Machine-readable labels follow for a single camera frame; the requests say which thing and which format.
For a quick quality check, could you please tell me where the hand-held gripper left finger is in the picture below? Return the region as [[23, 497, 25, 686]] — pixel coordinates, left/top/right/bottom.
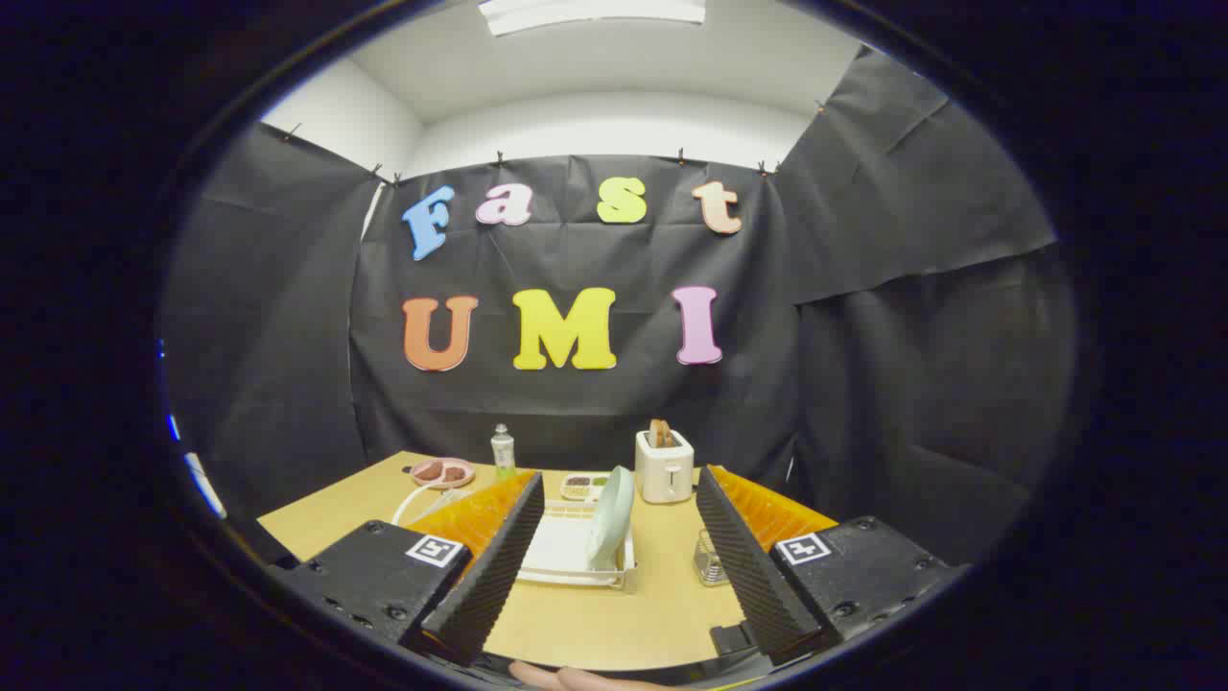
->
[[272, 468, 546, 669]]

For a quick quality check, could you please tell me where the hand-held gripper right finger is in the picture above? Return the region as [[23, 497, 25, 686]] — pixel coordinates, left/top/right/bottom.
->
[[695, 465, 970, 667]]

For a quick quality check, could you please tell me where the white dish rack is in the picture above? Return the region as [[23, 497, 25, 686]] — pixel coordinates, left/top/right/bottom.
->
[[391, 478, 639, 591]]

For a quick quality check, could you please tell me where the ceiling light panel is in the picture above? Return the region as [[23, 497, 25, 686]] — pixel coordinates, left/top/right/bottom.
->
[[478, 0, 707, 37]]

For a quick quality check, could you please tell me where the black backdrop cloth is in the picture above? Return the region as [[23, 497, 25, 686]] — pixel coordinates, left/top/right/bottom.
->
[[158, 43, 1080, 567]]

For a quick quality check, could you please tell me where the pale green plate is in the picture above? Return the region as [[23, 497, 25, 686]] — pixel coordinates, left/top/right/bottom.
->
[[587, 465, 636, 572]]

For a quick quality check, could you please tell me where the metal wire basket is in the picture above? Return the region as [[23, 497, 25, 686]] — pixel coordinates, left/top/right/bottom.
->
[[693, 528, 732, 588]]

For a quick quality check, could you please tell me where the white toaster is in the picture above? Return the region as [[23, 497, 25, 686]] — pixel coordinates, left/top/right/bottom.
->
[[635, 429, 696, 505]]

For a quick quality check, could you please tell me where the pink dish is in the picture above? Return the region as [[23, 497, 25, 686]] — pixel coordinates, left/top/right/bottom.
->
[[410, 457, 477, 489]]

